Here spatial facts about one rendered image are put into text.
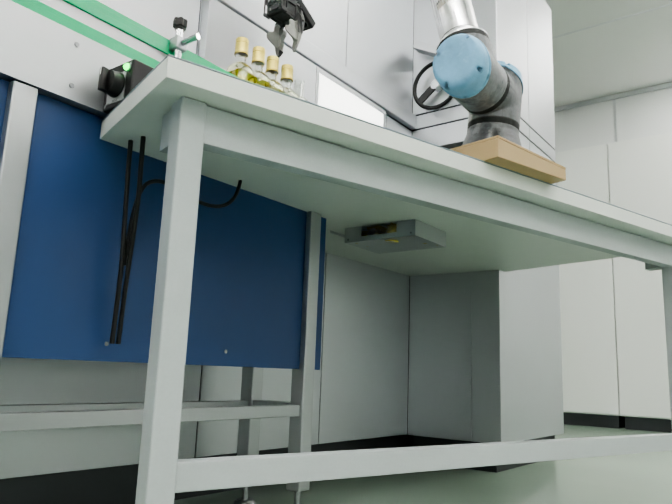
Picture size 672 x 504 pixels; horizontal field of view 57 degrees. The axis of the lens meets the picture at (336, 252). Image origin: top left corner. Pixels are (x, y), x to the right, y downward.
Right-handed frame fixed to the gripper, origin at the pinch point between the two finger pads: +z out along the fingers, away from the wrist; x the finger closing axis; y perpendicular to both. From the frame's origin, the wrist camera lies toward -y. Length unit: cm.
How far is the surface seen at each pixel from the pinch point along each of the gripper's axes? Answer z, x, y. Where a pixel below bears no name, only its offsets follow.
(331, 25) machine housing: -32, -16, -38
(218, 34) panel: -1.7, -12.0, 15.5
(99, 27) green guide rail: 29, 14, 64
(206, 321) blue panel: 79, 14, 34
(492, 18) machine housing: -52, 20, -96
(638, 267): 6, 12, -371
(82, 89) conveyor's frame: 42, 16, 67
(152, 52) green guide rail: 28, 14, 53
